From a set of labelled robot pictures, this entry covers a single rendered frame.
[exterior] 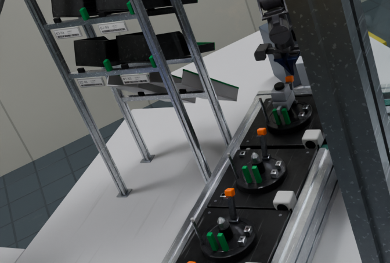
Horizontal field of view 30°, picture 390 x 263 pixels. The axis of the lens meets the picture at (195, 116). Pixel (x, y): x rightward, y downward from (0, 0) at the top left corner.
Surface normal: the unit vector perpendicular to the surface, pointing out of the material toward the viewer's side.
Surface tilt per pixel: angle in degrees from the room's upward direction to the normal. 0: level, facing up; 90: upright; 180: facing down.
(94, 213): 0
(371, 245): 90
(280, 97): 90
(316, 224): 90
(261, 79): 0
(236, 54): 0
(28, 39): 90
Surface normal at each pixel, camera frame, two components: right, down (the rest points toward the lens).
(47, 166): -0.32, -0.81
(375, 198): -0.39, 0.59
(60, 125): 0.32, 0.40
